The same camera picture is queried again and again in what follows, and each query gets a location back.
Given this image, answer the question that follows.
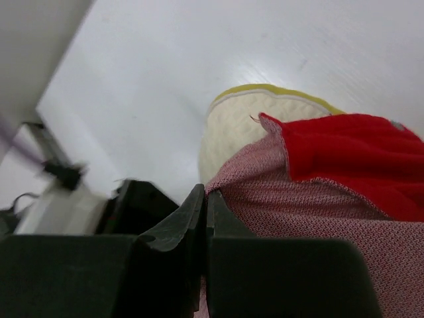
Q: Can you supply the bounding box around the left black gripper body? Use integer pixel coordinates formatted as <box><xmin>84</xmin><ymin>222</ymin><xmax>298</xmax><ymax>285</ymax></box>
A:
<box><xmin>95</xmin><ymin>179</ymin><xmax>179</xmax><ymax>235</ymax></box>

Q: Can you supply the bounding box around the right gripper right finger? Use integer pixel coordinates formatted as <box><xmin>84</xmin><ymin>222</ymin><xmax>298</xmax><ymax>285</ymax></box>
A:
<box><xmin>206</xmin><ymin>191</ymin><xmax>255</xmax><ymax>317</ymax></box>

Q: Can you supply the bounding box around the pink red printed pillowcase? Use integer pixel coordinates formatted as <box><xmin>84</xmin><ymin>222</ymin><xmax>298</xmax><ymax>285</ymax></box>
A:
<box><xmin>199</xmin><ymin>113</ymin><xmax>423</xmax><ymax>317</ymax></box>

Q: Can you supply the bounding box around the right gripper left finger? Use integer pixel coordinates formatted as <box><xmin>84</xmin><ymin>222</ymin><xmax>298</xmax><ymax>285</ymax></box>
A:
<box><xmin>138</xmin><ymin>184</ymin><xmax>205</xmax><ymax>317</ymax></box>

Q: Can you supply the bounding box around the cream yellow pillow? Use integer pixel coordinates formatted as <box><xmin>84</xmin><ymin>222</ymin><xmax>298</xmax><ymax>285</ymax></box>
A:
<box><xmin>198</xmin><ymin>83</ymin><xmax>344</xmax><ymax>184</ymax></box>

